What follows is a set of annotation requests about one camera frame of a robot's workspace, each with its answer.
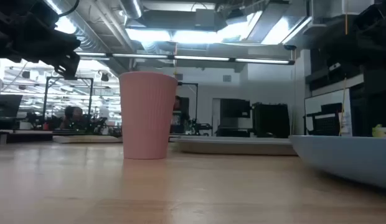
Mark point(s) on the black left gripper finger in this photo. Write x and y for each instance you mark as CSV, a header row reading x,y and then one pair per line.
x,y
68,67

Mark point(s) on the pink ribbed cup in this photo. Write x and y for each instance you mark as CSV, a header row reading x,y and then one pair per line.
x,y
147,115

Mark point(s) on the blue-grey bowl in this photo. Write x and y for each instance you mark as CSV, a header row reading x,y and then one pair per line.
x,y
348,158

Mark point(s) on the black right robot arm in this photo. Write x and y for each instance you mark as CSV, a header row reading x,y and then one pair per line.
x,y
364,34

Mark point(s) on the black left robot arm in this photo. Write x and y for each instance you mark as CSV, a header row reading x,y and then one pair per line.
x,y
9,25

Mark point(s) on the grey tray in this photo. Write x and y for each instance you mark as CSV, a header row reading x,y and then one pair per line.
x,y
236,146

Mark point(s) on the person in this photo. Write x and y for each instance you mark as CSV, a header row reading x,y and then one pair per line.
x,y
73,116

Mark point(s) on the black monitor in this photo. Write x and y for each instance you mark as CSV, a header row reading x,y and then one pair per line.
x,y
6,105

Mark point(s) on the light wooden board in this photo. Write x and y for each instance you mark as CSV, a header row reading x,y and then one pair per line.
x,y
87,139

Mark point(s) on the long ceiling light bar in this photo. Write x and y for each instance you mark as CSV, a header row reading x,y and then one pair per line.
x,y
199,58

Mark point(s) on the black computer screen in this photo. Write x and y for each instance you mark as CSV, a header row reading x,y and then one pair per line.
x,y
235,108

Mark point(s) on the black cabinet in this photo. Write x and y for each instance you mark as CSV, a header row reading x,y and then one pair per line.
x,y
271,119

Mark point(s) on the white panel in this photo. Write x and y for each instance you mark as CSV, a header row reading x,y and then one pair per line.
x,y
314,104

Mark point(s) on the black mesh stand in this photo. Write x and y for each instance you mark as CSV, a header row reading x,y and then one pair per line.
x,y
327,124

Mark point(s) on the white bottle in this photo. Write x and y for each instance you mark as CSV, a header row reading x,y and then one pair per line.
x,y
346,124

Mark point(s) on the yellow-green small object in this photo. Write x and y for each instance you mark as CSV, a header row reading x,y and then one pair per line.
x,y
378,131

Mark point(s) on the black metal frame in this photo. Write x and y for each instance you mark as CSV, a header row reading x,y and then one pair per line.
x,y
68,78
196,102

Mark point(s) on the silver ventilation duct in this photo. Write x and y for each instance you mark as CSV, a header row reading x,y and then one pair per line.
x,y
130,7

